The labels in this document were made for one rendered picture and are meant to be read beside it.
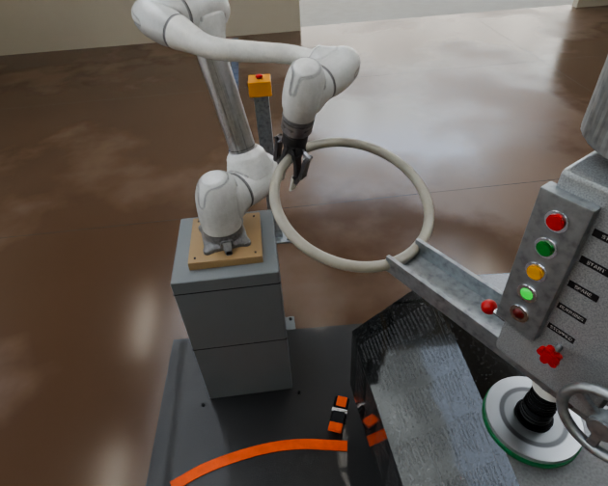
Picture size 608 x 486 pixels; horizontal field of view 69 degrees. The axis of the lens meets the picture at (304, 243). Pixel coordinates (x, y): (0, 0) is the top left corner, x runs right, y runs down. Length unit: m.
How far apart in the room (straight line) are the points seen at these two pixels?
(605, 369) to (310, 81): 0.84
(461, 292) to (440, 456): 0.43
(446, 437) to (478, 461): 0.10
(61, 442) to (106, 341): 0.55
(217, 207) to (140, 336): 1.24
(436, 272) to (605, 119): 0.65
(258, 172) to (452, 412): 1.04
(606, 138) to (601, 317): 0.27
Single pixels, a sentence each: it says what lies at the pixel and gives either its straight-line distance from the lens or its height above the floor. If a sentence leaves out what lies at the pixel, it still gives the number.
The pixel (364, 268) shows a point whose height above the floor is 1.13.
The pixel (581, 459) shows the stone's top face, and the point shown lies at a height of 0.87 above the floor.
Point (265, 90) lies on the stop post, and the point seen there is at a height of 1.04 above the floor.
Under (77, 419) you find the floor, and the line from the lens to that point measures 2.48.
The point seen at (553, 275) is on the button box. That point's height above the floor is 1.43.
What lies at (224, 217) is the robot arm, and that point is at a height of 0.98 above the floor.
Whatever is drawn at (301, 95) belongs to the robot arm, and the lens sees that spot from 1.16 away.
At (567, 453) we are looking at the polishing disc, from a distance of 1.23.
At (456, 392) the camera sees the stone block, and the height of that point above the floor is 0.83.
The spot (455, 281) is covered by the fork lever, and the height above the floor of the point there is 1.10.
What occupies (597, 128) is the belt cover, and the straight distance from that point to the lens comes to 0.71.
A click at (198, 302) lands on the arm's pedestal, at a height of 0.69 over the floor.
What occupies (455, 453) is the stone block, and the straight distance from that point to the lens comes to 1.30.
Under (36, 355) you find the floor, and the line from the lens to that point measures 2.84.
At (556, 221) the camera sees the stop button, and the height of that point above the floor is 1.53.
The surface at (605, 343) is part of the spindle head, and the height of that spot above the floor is 1.35.
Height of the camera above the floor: 1.93
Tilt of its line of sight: 41 degrees down
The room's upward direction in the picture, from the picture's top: 4 degrees counter-clockwise
